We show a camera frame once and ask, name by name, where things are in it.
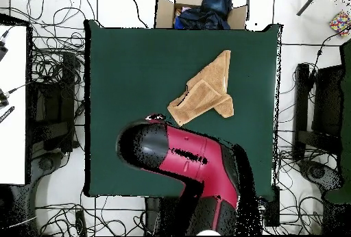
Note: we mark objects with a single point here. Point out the multicoloured speckled item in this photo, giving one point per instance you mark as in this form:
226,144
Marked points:
340,23

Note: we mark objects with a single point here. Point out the dark blue clothing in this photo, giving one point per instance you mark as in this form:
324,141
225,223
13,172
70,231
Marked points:
214,6

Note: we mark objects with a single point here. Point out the dark green table cloth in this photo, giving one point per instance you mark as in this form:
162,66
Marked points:
131,70

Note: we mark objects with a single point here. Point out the white table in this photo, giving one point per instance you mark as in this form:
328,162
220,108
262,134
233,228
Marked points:
13,124

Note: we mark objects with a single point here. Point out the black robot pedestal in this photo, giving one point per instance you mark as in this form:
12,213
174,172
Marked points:
153,215

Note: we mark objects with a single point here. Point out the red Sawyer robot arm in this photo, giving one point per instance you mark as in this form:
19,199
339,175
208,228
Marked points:
192,152

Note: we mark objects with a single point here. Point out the black equipment stand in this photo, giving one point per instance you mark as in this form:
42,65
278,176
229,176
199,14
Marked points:
52,105
326,97

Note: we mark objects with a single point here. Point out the grey round stand base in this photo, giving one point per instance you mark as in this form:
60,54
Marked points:
318,172
46,163

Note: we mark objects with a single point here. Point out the black power strip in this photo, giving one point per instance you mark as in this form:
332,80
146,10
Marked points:
81,223
272,206

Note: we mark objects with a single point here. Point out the black slotted strip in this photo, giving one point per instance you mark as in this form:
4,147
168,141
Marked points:
6,114

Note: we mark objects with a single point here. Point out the open cardboard box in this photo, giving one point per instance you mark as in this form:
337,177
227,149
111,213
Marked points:
164,12

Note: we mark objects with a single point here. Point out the tan terry towel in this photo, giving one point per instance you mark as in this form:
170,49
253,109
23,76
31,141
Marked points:
208,83

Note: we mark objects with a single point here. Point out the grey metal bar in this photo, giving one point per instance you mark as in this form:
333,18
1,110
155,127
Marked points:
310,1

